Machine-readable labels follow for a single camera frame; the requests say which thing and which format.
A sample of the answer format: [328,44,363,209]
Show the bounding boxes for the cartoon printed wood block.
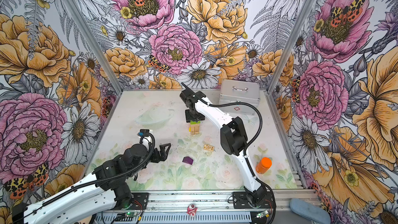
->
[203,144,215,152]

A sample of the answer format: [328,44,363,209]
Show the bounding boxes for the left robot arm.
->
[12,129,171,224]

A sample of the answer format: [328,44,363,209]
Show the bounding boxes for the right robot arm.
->
[180,84,271,208]

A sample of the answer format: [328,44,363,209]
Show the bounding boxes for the purple wood block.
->
[182,156,194,165]

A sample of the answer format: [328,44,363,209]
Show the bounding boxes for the silver metal case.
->
[218,79,260,115]

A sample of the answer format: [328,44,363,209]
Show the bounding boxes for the small red pink toy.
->
[187,204,198,217]

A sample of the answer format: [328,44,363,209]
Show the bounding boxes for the orange bottle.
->
[256,157,272,174]

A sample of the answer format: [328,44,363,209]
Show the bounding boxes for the blue grey pad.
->
[290,198,331,224]

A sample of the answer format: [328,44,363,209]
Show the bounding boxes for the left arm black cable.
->
[27,132,156,215]

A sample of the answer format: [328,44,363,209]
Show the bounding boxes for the aluminium mounting rail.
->
[94,189,321,224]

